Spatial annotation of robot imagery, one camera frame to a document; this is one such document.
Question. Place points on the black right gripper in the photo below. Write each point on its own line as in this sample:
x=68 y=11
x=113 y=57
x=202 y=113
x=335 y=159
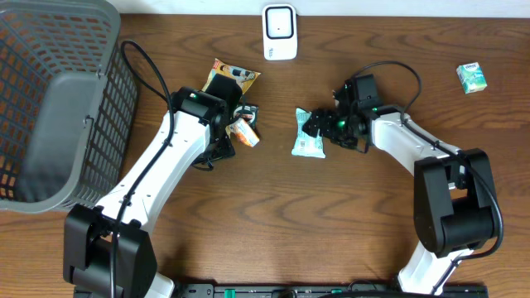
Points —
x=325 y=117

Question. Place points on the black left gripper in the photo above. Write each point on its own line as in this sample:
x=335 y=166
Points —
x=226 y=150

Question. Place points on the orange tissue pack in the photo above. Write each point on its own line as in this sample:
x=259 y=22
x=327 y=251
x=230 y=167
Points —
x=241 y=129

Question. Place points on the dark green round-logo box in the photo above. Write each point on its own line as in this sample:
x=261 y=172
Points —
x=248 y=112

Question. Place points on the teal snack wrapper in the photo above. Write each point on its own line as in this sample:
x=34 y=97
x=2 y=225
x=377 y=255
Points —
x=306 y=145

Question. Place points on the yellow wet wipes pack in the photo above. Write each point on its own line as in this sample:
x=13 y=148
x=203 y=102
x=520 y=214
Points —
x=244 y=77

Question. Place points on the small teal tissue pack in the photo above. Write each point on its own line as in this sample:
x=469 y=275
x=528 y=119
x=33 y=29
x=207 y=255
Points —
x=471 y=77

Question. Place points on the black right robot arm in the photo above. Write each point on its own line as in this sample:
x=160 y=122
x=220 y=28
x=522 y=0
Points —
x=455 y=210

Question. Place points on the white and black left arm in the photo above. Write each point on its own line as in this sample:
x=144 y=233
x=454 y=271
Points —
x=107 y=248

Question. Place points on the white barcode scanner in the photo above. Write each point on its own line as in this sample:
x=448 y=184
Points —
x=279 y=32

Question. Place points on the dark grey plastic basket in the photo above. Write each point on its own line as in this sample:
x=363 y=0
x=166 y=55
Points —
x=67 y=104

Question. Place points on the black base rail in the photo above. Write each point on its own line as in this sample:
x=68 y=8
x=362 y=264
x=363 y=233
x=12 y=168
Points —
x=353 y=290

